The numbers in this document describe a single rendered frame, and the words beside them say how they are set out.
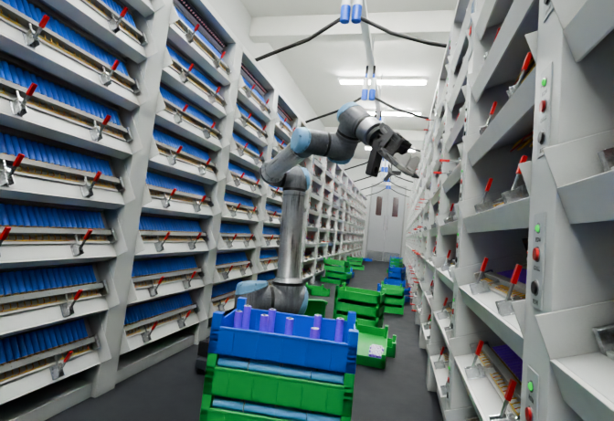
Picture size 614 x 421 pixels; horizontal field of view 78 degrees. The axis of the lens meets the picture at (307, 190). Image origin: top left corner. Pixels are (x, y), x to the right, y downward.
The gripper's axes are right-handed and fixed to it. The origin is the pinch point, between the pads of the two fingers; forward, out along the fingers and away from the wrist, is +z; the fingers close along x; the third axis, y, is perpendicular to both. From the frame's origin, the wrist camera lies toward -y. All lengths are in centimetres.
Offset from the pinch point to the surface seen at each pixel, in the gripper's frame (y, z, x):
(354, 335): -24, 33, -40
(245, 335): -38, 21, -53
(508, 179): 15.5, 17.3, 15.0
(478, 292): -9.4, 37.1, -6.1
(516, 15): 42, 11, -30
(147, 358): -131, -33, -19
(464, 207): 1.8, 15.3, 9.4
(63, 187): -62, -53, -69
